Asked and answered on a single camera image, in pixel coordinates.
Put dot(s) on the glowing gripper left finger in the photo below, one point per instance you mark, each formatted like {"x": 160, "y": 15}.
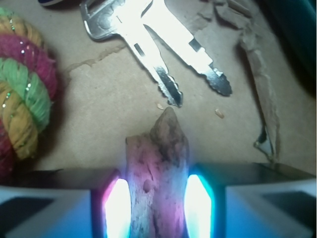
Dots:
{"x": 66, "y": 203}

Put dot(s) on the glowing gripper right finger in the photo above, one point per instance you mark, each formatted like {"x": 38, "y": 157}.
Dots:
{"x": 250, "y": 200}

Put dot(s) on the brown paper bag bin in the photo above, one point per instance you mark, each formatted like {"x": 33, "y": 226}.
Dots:
{"x": 105, "y": 95}

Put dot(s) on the upper silver key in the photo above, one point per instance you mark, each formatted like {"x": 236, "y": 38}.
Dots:
{"x": 166, "y": 25}

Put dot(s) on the multicolour rope ring toy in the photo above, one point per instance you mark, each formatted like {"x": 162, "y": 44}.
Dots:
{"x": 28, "y": 85}

